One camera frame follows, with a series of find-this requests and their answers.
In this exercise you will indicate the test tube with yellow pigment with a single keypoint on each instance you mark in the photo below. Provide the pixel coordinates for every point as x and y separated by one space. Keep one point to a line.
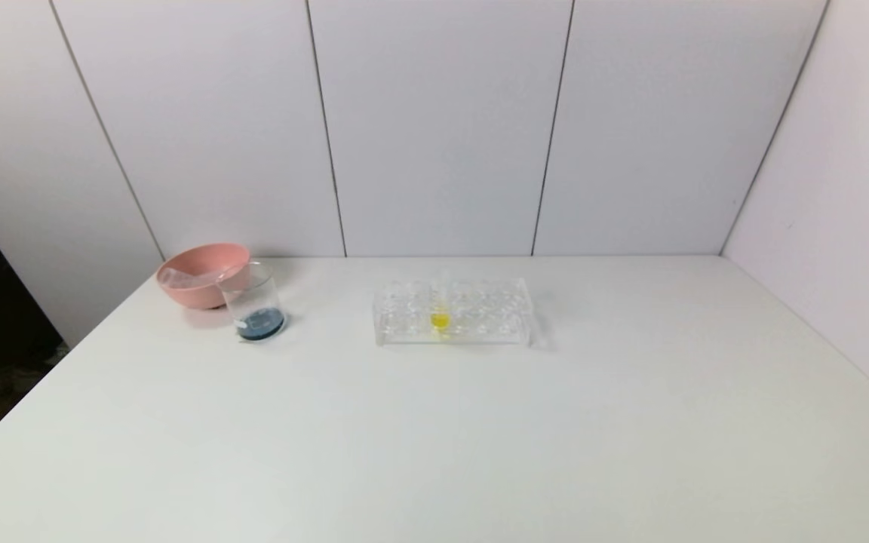
440 318

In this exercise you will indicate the clear plastic test tube rack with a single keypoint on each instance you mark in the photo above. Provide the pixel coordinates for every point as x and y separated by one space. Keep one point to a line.
480 317

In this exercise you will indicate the clear glass beaker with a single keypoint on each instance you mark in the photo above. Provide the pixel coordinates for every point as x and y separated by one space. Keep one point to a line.
257 320

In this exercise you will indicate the pink bowl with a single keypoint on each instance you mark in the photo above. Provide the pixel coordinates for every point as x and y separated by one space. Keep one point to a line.
197 290

